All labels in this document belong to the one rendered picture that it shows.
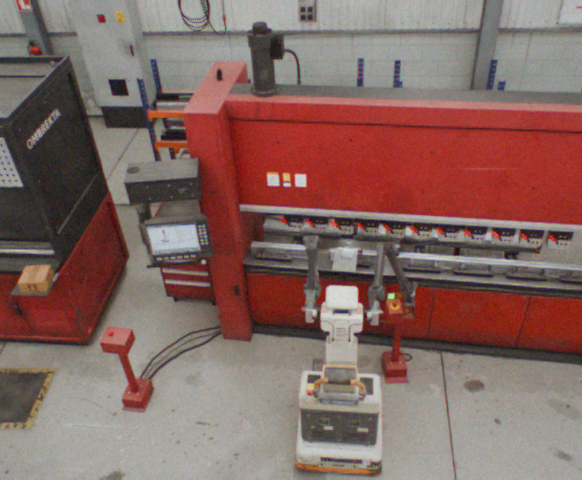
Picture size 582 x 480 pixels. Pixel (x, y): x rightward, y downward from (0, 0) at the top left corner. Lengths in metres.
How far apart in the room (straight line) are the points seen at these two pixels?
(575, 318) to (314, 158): 2.45
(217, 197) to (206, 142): 0.46
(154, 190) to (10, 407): 2.42
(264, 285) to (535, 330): 2.27
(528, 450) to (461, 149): 2.32
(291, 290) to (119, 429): 1.79
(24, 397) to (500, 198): 4.18
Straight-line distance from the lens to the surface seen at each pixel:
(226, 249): 4.69
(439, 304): 4.97
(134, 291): 6.17
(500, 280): 4.86
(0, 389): 5.79
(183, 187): 4.09
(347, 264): 4.64
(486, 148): 4.21
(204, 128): 4.10
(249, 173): 4.45
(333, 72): 8.48
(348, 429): 4.28
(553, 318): 5.17
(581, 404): 5.39
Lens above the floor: 4.10
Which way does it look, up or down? 40 degrees down
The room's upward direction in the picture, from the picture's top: 4 degrees counter-clockwise
